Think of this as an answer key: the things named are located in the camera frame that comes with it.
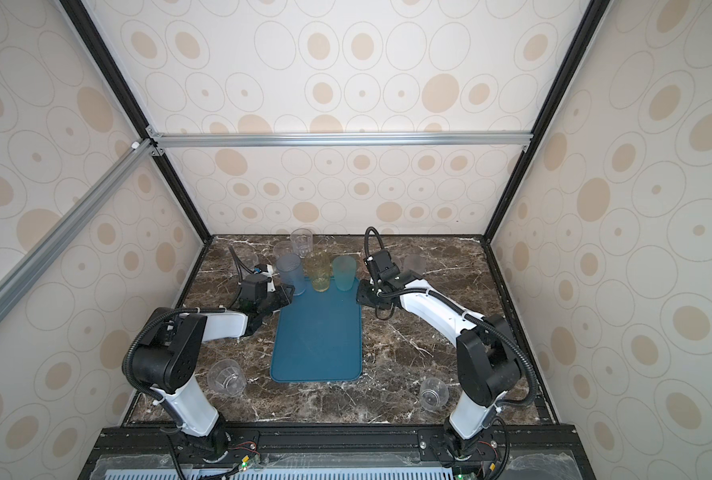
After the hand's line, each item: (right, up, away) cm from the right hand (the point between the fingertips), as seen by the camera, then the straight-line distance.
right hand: (361, 296), depth 89 cm
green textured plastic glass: (-5, +9, +13) cm, 17 cm away
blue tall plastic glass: (-24, +7, +11) cm, 27 cm away
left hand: (-20, +4, +7) cm, 22 cm away
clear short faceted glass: (-30, +16, +24) cm, 42 cm away
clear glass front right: (+20, -26, -7) cm, 34 cm away
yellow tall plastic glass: (-14, +9, +8) cm, 18 cm away
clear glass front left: (-38, -22, -5) cm, 44 cm away
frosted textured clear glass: (+19, +10, +16) cm, 27 cm away
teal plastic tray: (-13, -13, +3) cm, 19 cm away
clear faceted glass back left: (-23, +19, +27) cm, 40 cm away
